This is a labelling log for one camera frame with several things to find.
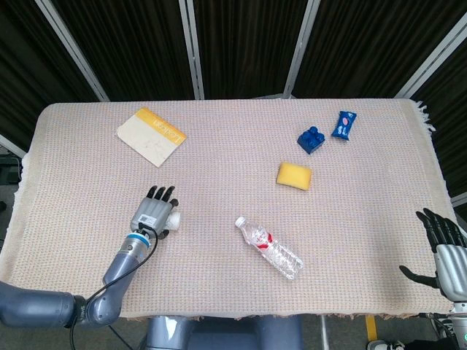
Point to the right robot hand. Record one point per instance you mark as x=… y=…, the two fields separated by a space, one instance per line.
x=447 y=260

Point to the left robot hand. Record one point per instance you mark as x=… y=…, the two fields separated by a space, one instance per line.
x=155 y=213

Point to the white paper cup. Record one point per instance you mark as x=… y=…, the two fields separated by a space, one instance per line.
x=174 y=219

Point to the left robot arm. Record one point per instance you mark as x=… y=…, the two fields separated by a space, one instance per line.
x=91 y=288

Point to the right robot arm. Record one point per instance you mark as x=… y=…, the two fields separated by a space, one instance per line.
x=459 y=321

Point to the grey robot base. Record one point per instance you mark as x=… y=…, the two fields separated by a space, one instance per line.
x=222 y=332

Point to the yellow and white notebook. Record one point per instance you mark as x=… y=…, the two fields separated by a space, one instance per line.
x=150 y=137

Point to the beige woven tablecloth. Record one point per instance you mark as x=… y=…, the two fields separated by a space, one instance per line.
x=233 y=182

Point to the black and white shoe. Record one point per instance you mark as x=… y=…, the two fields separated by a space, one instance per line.
x=386 y=345

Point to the clear plastic water bottle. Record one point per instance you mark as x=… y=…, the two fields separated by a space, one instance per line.
x=268 y=248

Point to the yellow sponge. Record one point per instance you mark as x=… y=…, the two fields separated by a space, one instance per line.
x=295 y=176

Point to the blue snack packet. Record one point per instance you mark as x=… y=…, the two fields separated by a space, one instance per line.
x=343 y=125

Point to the blue toy building block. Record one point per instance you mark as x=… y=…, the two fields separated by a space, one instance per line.
x=311 y=139

